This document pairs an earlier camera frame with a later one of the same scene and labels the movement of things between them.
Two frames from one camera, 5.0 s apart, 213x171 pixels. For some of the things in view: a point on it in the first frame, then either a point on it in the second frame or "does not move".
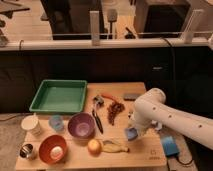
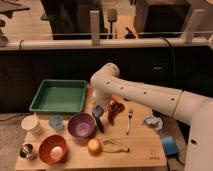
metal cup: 26,150 does not move
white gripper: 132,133 -> 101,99
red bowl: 53,149 does not move
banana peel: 109,146 does not move
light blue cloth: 131,133 -> 97,110
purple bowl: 81,125 does not move
